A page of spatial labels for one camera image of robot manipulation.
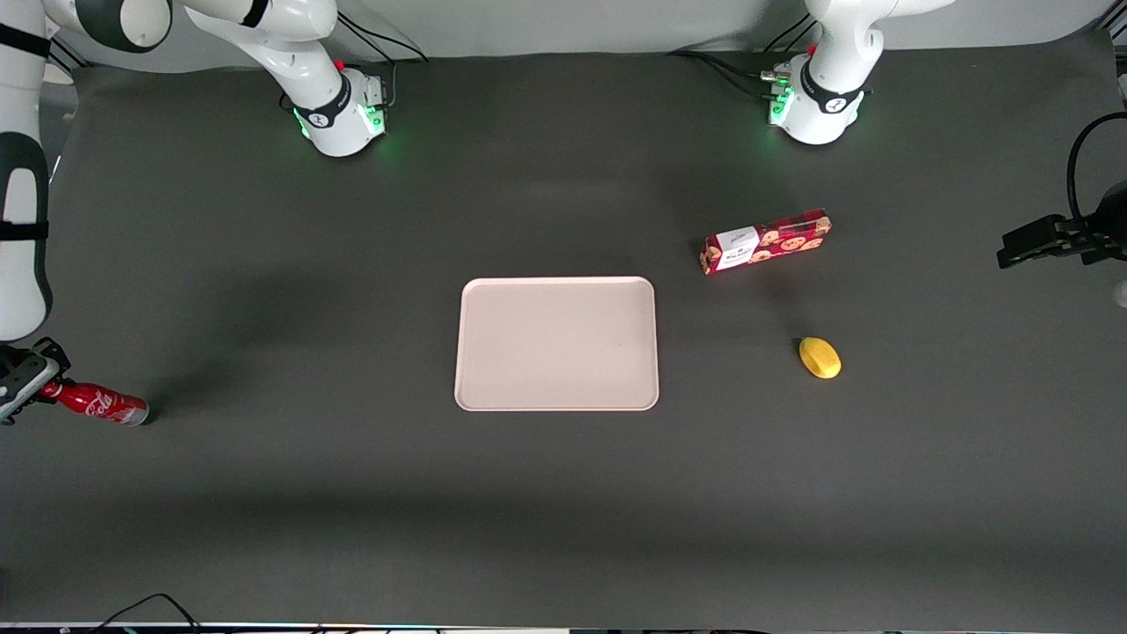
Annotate black arm base cables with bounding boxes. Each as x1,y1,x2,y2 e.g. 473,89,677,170
335,13,432,112
667,13,816,103

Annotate black cable at table edge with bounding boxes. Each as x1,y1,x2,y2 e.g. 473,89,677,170
88,592,205,634

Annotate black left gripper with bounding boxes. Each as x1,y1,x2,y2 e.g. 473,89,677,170
997,181,1127,270

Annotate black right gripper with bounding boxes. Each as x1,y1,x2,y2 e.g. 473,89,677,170
0,338,72,409

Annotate yellow lemon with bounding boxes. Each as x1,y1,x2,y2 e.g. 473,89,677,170
798,335,843,381

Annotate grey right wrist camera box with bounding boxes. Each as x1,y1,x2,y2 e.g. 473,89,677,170
0,356,61,425

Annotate red tartan cookie box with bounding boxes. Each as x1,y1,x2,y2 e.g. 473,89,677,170
700,208,834,277

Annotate red coke bottle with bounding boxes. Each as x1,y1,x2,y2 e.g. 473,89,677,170
41,379,151,429

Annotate black left arm base cables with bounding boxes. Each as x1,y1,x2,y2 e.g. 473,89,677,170
667,13,816,103

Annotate beige rectangular plastic tray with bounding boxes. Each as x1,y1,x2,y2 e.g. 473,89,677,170
453,276,660,413

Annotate black looped gripper cable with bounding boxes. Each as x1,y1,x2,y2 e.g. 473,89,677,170
1066,112,1127,223

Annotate black right arm base cables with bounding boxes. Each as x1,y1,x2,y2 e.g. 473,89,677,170
335,13,432,112

